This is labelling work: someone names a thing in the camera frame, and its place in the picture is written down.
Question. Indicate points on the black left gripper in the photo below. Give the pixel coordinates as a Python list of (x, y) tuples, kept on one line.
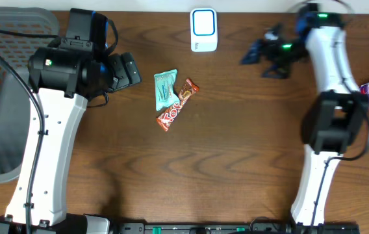
[(119, 72)]

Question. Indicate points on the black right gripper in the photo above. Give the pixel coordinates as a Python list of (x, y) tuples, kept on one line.
[(271, 46)]

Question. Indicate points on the teal snack wrapper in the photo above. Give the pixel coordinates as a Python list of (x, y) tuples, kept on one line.
[(164, 92)]

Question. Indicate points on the red Top chocolate bar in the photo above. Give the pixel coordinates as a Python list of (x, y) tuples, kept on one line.
[(167, 117)]

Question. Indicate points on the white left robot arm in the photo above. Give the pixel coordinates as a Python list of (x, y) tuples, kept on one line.
[(63, 80)]

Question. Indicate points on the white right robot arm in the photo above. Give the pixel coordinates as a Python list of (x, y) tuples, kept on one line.
[(336, 127)]

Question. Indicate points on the grey plastic mesh basket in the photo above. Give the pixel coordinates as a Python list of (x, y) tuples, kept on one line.
[(22, 32)]

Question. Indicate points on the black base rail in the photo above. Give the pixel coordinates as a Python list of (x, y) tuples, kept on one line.
[(256, 227)]

